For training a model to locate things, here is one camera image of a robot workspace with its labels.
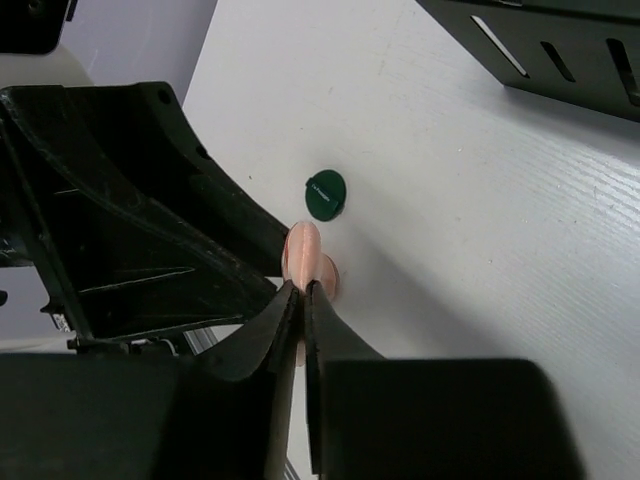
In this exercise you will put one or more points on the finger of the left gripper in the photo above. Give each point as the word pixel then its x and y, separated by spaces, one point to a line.
pixel 133 228

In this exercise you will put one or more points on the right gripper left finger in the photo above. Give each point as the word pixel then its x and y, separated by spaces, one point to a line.
pixel 223 414

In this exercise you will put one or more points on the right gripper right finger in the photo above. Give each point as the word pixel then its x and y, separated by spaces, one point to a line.
pixel 370 417

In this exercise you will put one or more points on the pink puff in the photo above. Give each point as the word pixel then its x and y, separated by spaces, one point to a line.
pixel 303 260

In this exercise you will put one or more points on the green puff upper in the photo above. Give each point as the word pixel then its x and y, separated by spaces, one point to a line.
pixel 325 195

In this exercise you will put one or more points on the black organizer box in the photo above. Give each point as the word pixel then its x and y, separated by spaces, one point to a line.
pixel 585 53

